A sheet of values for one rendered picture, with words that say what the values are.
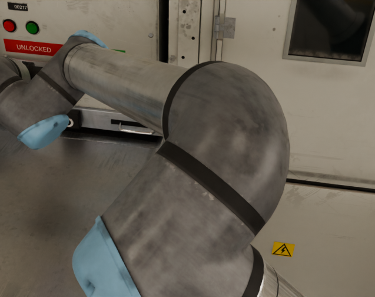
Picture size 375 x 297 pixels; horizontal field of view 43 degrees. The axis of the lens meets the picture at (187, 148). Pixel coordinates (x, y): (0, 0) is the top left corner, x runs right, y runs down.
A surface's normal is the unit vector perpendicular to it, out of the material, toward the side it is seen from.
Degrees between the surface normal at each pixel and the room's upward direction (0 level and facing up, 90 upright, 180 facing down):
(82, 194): 0
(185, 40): 90
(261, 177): 58
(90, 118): 90
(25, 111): 46
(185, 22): 90
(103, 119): 90
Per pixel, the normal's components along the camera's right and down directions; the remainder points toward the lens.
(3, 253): 0.03, -0.81
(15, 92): 0.29, -0.40
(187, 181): -0.18, -0.31
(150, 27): -0.16, 0.58
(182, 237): 0.09, -0.10
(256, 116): 0.37, -0.55
